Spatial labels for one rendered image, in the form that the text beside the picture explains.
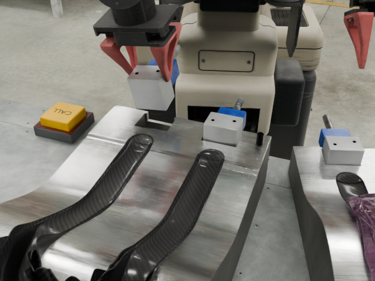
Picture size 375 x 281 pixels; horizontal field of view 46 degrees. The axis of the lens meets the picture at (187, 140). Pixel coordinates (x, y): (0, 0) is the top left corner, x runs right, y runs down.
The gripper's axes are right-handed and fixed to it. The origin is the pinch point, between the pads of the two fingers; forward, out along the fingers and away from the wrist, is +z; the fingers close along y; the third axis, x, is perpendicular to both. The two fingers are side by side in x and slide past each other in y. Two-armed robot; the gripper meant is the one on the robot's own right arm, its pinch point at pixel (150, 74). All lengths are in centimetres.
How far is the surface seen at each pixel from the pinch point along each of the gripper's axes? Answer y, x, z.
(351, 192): 28.7, -3.6, 15.7
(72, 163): -7.6, -13.8, 6.0
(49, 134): -22.9, -1.5, 13.3
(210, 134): 8.9, -3.0, 7.9
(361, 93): 29, 174, 127
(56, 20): -200, 215, 104
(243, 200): 16.1, -13.3, 9.1
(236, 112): 10.9, 3.5, 8.8
